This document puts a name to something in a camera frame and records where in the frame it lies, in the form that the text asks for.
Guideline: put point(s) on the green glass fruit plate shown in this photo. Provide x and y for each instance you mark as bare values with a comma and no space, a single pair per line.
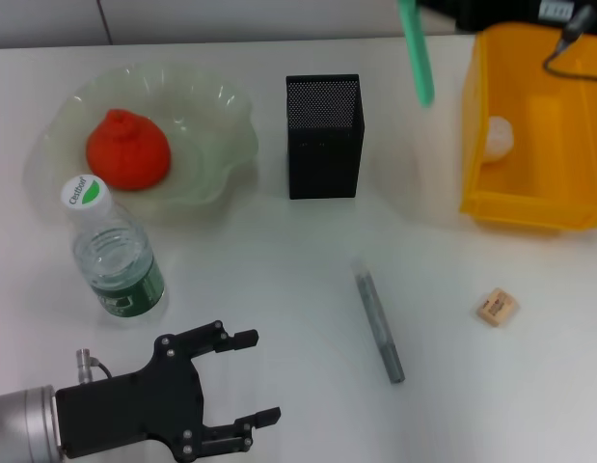
206,125

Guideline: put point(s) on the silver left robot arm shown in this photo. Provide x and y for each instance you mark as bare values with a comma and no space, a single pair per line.
18,424

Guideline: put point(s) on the yellow plastic bin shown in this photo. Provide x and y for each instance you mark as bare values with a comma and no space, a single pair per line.
549,144

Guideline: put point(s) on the white paper ball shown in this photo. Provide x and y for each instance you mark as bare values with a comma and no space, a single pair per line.
499,140

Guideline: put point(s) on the clear water bottle green label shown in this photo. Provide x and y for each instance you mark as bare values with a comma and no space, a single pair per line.
119,270

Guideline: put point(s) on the orange fruit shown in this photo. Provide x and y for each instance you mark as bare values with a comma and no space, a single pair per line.
129,149

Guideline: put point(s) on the green pen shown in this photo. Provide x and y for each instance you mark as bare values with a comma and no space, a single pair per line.
418,53

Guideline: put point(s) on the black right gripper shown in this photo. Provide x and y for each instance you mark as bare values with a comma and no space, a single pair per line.
496,12

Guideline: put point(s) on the black mesh pen holder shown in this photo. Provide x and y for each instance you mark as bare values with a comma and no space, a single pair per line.
322,154

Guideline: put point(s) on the grey pen clear cap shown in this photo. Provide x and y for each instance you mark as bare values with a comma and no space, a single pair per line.
377,318

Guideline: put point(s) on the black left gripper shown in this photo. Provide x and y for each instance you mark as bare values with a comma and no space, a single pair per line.
134,400

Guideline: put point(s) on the beige eraser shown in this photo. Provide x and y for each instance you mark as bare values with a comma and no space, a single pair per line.
498,308

